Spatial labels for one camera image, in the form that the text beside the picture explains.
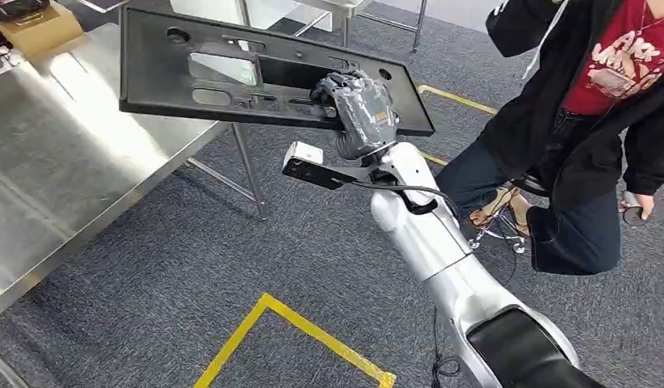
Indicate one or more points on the black bag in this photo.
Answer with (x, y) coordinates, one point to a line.
(16, 8)

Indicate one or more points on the person's hand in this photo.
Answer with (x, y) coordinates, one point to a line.
(643, 203)

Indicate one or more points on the person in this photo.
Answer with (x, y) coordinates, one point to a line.
(583, 144)

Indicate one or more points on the chrome stool base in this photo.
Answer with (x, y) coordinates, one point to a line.
(498, 230)

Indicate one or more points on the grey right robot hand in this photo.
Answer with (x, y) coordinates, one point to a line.
(364, 118)

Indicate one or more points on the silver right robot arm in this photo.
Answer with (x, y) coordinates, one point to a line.
(433, 235)

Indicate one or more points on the black plastic panel with cutouts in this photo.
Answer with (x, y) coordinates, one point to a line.
(160, 80)

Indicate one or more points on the brown cardboard box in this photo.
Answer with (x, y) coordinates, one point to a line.
(40, 29)

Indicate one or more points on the stainless steel work table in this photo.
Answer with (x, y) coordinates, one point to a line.
(70, 160)

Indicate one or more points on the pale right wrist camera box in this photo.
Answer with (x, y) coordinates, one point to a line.
(305, 160)

